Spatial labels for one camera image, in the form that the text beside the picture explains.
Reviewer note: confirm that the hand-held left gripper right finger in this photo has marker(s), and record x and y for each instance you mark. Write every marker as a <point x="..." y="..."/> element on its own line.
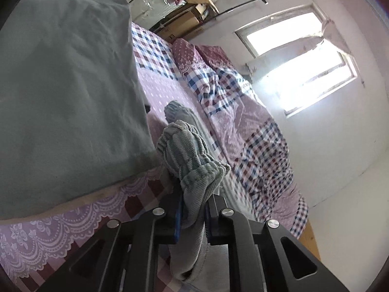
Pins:
<point x="207" y="222"/>

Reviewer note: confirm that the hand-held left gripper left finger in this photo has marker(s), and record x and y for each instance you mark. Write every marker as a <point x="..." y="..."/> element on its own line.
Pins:
<point x="178" y="220"/>

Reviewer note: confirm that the light grey-green sweatshirt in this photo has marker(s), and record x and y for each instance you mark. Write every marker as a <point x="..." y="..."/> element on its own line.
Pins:
<point x="67" y="97"/>

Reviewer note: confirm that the wooden headboard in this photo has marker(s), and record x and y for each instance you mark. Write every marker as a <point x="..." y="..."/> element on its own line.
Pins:
<point x="311" y="243"/>

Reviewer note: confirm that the pink plaid quilt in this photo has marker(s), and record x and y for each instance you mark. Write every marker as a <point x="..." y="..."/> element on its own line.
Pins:
<point x="243" y="121"/>

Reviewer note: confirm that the pink plaid bed sheet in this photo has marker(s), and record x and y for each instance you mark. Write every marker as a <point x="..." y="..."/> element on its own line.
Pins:
<point x="158" y="85"/>

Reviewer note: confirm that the window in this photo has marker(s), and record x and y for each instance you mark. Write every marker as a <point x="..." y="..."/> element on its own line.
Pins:
<point x="301" y="76"/>

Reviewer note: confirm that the large cardboard box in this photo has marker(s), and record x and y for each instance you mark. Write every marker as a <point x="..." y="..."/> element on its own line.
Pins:
<point x="182" y="27"/>

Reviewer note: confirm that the silver wrapped suitcase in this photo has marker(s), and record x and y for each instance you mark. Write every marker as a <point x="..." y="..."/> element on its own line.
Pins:
<point x="152" y="3"/>

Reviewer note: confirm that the open cardboard box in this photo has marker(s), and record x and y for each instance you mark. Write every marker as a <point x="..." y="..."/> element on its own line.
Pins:
<point x="202" y="1"/>

